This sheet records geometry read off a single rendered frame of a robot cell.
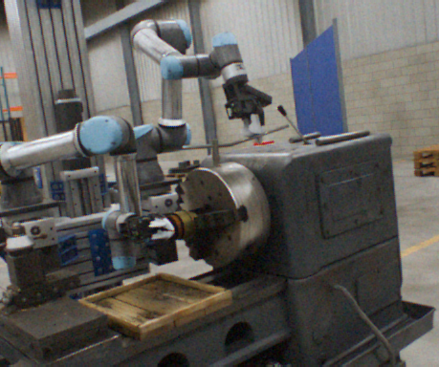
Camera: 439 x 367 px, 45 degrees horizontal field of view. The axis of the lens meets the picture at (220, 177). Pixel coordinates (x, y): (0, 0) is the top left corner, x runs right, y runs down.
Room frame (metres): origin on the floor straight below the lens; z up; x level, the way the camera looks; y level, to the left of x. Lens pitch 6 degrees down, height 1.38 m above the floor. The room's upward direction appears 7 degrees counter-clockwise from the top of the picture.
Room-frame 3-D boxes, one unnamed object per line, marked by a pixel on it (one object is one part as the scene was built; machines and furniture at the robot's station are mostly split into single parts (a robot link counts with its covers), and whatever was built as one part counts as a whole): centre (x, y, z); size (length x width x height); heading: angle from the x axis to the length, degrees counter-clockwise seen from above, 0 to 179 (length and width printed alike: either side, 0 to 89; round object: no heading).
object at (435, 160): (8.83, -3.94, 0.22); 1.25 x 0.86 x 0.44; 130
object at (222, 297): (1.48, 0.24, 0.89); 0.36 x 0.30 x 0.04; 39
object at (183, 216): (1.56, 0.13, 1.08); 0.09 x 0.09 x 0.09; 39
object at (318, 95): (8.29, -1.58, 1.18); 4.12 x 0.80 x 2.35; 179
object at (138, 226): (1.60, 0.26, 1.08); 0.12 x 0.09 x 0.08; 38
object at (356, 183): (1.92, -0.28, 1.06); 0.59 x 0.48 x 0.39; 129
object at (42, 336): (1.29, 0.50, 0.95); 0.43 x 0.17 x 0.05; 39
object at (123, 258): (1.74, 0.35, 0.98); 0.11 x 0.08 x 0.11; 169
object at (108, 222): (1.73, 0.35, 1.08); 0.11 x 0.08 x 0.09; 38
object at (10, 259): (1.34, 0.53, 1.07); 0.07 x 0.07 x 0.10; 39
